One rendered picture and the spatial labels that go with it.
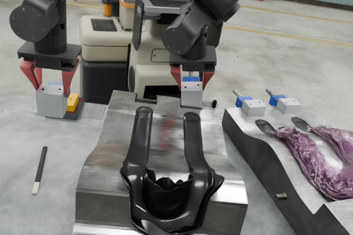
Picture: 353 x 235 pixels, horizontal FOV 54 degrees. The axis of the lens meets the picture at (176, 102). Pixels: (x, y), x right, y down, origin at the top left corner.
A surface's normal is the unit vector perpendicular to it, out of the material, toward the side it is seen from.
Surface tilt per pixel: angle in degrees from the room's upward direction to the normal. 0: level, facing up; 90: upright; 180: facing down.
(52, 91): 0
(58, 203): 0
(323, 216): 90
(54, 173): 0
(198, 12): 36
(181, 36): 101
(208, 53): 12
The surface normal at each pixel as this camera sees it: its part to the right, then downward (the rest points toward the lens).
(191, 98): -0.01, 0.64
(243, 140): -0.94, 0.04
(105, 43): 0.28, 0.53
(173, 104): 0.14, -0.85
